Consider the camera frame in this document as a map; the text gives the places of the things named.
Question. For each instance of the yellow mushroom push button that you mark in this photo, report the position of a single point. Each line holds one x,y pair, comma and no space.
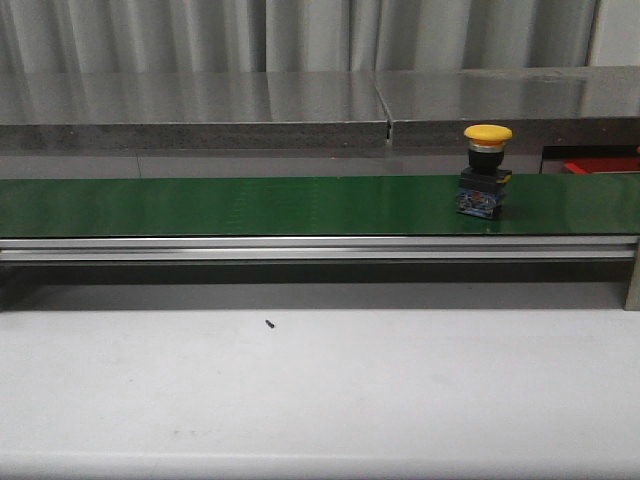
481,185

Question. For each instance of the grey stone counter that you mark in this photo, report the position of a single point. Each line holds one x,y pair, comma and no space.
117,125

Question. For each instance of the green conveyor belt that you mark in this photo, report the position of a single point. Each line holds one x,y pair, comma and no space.
562,241

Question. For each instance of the red plastic tray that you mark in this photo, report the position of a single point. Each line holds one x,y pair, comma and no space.
605,165

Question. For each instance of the white curtain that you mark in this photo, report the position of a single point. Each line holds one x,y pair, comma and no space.
282,36

